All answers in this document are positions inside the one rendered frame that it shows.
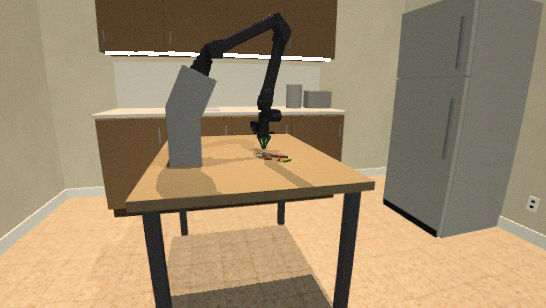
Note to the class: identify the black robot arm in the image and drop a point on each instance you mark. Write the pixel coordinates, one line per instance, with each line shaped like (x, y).
(216, 49)

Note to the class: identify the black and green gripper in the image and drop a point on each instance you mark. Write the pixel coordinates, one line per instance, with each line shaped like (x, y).
(263, 134)

